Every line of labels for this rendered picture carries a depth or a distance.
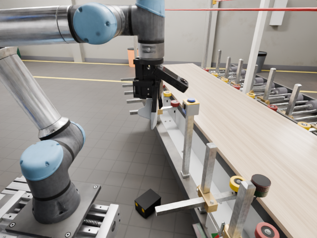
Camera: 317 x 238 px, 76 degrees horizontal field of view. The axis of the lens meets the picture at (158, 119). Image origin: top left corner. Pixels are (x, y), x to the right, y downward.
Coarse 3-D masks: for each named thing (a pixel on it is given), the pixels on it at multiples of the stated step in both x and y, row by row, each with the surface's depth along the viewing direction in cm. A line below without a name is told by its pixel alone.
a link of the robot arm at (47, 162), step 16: (32, 144) 63; (48, 144) 63; (64, 144) 67; (32, 160) 58; (48, 160) 58; (64, 160) 64; (32, 176) 57; (48, 176) 58; (64, 176) 64; (32, 192) 61; (48, 192) 61
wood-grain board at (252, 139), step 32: (192, 64) 312; (192, 96) 196; (224, 96) 196; (224, 128) 143; (256, 128) 143; (288, 128) 143; (256, 160) 113; (288, 160) 113; (288, 192) 93; (288, 224) 79
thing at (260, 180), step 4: (256, 176) 68; (260, 176) 68; (264, 176) 68; (256, 180) 67; (260, 180) 67; (264, 180) 67; (268, 180) 67; (260, 184) 65; (264, 184) 65; (268, 184) 65; (256, 196) 70; (252, 200) 68
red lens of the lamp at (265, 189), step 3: (255, 174) 69; (252, 180) 67; (255, 183) 66; (270, 183) 66; (255, 186) 66; (258, 186) 65; (261, 186) 65; (267, 186) 65; (258, 189) 65; (261, 189) 65; (264, 189) 65; (267, 189) 65
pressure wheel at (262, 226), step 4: (260, 224) 78; (264, 224) 78; (268, 224) 78; (256, 228) 77; (260, 228) 77; (264, 228) 78; (268, 228) 77; (272, 228) 77; (256, 232) 77; (260, 232) 76; (264, 232) 76; (268, 232) 75; (272, 232) 76; (276, 232) 76; (256, 236) 77; (260, 236) 75; (264, 236) 74; (268, 236) 75; (272, 236) 75; (276, 236) 74
